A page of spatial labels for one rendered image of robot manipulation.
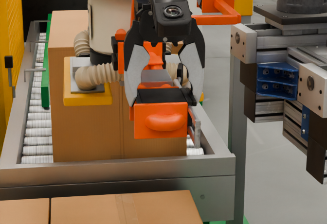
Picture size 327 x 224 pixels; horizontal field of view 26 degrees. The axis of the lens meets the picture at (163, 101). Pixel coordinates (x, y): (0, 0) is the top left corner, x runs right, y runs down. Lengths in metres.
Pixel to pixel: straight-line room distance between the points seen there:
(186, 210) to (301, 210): 1.35
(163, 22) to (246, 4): 1.71
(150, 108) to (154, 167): 1.14
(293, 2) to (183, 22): 1.18
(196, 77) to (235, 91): 1.67
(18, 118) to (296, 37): 1.04
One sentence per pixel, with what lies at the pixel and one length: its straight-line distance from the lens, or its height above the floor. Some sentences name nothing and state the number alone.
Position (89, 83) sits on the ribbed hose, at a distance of 1.42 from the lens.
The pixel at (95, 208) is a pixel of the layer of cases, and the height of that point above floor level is 0.54.
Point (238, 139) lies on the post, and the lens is 2.73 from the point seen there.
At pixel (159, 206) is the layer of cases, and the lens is 1.96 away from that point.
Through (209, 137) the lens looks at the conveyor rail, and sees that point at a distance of 2.32.
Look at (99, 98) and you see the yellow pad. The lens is 1.45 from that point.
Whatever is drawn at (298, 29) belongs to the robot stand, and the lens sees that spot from 2.05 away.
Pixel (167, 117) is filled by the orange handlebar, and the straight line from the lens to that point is 0.96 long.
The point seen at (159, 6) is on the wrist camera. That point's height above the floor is 1.24.
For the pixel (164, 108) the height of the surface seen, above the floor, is 1.10.
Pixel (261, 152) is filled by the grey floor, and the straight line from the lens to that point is 3.86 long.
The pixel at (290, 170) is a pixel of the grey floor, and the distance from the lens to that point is 3.65.
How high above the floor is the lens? 1.39
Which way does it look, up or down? 17 degrees down
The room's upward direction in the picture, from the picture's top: straight up
